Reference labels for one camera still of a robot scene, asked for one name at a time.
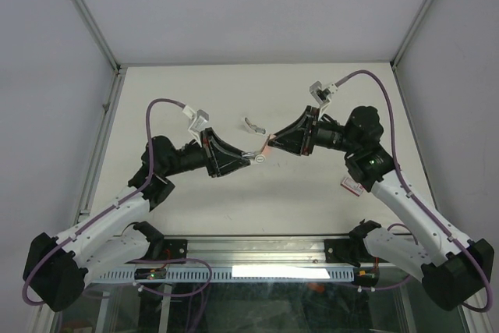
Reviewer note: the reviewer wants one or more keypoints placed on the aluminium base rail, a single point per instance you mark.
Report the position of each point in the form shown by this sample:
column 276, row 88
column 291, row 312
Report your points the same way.
column 218, row 251

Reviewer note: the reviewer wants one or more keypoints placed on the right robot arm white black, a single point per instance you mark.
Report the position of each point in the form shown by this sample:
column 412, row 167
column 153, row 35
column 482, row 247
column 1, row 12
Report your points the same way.
column 450, row 265

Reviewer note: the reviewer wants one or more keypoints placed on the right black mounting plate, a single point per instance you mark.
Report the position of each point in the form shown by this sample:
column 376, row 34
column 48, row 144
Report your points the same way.
column 349, row 251

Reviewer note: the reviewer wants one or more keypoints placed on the right aluminium frame post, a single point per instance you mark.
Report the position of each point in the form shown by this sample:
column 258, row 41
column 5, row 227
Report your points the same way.
column 411, row 32

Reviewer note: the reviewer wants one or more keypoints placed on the aluminium frame post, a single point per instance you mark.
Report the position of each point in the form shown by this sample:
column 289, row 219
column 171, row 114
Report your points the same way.
column 95, row 32
column 411, row 32

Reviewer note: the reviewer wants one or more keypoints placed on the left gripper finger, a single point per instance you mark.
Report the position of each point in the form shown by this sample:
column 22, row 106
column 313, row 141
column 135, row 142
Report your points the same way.
column 227, row 164
column 228, row 149

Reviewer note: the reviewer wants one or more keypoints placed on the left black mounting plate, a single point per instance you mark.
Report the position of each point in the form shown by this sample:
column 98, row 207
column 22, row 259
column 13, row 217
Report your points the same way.
column 171, row 249

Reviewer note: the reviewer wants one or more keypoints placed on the red white staple box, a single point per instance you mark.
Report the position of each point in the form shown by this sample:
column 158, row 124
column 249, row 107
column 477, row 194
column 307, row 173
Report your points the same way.
column 352, row 186

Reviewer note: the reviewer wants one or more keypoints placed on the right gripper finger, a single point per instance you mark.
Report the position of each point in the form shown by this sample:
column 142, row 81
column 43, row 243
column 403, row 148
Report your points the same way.
column 295, row 131
column 291, row 144

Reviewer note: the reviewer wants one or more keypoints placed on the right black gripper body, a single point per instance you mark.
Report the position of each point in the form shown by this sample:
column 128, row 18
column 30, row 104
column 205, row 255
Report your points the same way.
column 313, row 125

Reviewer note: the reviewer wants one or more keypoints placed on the grey slotted cable duct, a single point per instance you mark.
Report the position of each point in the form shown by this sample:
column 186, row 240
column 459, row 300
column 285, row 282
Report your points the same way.
column 237, row 273

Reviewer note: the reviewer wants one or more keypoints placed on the pink white mini stapler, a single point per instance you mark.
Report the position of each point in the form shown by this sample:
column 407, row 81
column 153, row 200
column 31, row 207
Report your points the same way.
column 259, row 156

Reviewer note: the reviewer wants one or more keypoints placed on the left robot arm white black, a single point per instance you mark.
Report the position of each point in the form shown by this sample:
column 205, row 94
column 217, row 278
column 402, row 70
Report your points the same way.
column 60, row 267

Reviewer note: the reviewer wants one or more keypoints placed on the black mounting plate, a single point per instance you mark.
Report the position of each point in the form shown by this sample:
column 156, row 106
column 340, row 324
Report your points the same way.
column 349, row 251
column 171, row 249

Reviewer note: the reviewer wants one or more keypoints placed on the left aluminium frame post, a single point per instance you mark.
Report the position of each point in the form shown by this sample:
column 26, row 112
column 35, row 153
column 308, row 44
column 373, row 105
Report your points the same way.
column 95, row 32

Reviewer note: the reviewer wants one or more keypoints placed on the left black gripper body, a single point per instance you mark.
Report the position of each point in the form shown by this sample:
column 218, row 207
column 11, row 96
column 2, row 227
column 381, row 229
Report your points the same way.
column 209, row 154

